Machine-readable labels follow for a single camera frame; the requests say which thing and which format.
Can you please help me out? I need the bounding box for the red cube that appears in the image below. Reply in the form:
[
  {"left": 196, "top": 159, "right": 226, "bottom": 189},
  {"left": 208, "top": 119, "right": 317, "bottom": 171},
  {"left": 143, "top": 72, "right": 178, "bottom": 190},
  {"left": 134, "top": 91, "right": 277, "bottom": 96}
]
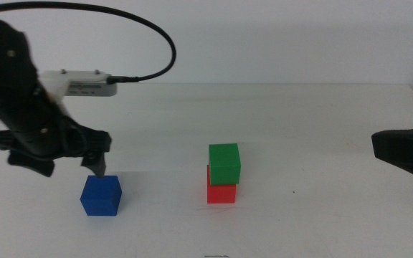
[{"left": 206, "top": 164, "right": 237, "bottom": 204}]

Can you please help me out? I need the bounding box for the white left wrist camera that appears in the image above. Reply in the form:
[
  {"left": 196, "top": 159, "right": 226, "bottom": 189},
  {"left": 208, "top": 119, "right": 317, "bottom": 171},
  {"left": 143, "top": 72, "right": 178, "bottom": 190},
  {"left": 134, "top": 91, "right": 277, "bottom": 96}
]
[{"left": 37, "top": 69, "right": 118, "bottom": 98}]

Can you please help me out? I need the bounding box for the black left camera cable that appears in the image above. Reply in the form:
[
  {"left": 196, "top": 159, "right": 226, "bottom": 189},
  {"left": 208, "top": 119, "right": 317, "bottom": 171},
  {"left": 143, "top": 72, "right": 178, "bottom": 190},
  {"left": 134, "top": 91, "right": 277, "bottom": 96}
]
[{"left": 0, "top": 1, "right": 177, "bottom": 85}]

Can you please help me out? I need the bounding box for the green cube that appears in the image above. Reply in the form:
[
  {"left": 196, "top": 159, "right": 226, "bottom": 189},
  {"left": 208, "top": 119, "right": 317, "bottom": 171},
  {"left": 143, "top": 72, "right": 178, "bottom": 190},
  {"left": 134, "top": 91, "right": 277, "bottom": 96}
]
[{"left": 208, "top": 143, "right": 242, "bottom": 186}]

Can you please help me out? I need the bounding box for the blue cube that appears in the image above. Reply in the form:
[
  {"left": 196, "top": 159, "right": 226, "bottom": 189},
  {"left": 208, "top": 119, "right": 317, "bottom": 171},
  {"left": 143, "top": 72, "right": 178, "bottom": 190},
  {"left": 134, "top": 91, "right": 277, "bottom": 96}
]
[{"left": 80, "top": 174, "right": 123, "bottom": 216}]

